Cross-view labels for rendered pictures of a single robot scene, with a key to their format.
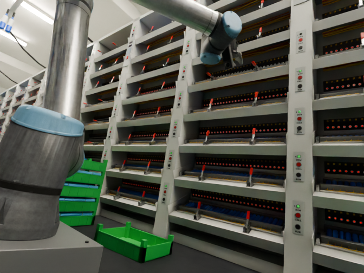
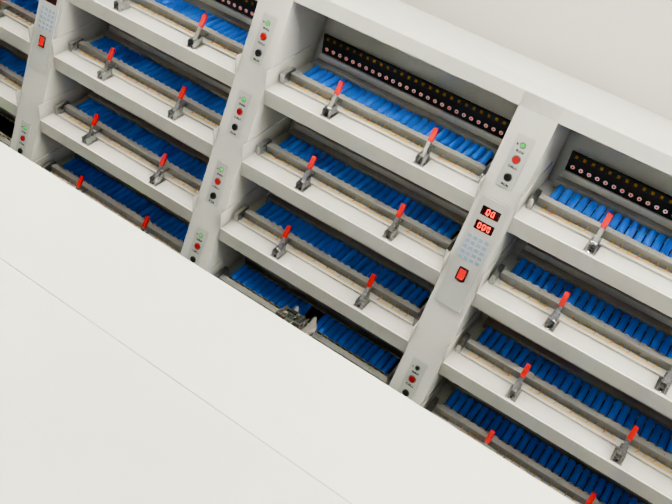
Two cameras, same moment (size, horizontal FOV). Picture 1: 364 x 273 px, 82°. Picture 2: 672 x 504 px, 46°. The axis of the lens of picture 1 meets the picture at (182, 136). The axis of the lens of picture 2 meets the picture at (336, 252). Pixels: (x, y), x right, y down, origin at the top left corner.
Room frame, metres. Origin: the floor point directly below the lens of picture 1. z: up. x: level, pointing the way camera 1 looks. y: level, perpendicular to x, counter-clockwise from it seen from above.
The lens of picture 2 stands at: (-0.71, 0.31, 2.04)
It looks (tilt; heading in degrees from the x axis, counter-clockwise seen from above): 23 degrees down; 342
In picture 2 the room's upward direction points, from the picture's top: 22 degrees clockwise
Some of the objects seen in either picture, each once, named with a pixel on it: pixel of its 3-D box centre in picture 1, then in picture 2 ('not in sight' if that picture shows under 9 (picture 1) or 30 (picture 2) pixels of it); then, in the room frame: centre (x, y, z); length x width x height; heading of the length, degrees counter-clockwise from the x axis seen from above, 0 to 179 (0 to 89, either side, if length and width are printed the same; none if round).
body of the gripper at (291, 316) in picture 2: (227, 47); (282, 332); (0.97, -0.17, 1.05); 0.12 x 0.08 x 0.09; 142
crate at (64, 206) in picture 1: (66, 201); not in sight; (1.33, 0.62, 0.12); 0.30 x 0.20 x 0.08; 144
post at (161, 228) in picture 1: (189, 98); (204, 285); (1.38, -0.01, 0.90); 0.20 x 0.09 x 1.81; 142
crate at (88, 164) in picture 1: (76, 161); not in sight; (1.33, 0.62, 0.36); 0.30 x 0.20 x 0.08; 144
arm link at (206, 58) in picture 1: (211, 47); not in sight; (0.82, -0.07, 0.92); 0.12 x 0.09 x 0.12; 18
